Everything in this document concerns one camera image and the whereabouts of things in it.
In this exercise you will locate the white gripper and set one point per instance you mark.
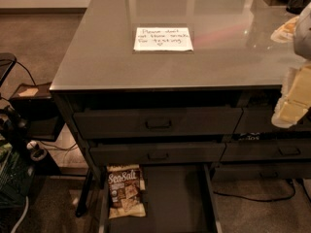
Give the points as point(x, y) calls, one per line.
point(303, 36)

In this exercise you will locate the brown sea salt chip bag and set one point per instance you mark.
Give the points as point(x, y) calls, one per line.
point(126, 183)

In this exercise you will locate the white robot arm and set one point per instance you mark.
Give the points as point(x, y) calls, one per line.
point(302, 35)

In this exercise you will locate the top right drawer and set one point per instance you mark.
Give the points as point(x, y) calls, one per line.
point(258, 120)

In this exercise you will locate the middle right drawer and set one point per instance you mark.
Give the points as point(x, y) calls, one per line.
point(267, 150)

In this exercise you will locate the snack bag in right drawer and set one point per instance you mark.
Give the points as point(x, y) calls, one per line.
point(247, 137)

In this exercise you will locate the bottom right drawer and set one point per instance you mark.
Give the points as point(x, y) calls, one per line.
point(285, 170)

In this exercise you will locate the middle left drawer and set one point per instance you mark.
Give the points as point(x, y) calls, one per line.
point(162, 153)

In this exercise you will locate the dark grey drawer cabinet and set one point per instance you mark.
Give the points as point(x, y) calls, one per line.
point(234, 64)

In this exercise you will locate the open bottom left drawer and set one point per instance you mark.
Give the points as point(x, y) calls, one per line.
point(177, 199)

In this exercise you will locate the top left drawer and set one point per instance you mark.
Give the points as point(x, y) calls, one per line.
point(108, 124)

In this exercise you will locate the white handwritten paper note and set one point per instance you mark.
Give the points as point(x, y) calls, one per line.
point(162, 39)

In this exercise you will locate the dark side table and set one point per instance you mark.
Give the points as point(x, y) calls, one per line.
point(35, 104)

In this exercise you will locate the black crate on left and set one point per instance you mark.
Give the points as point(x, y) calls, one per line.
point(16, 175)

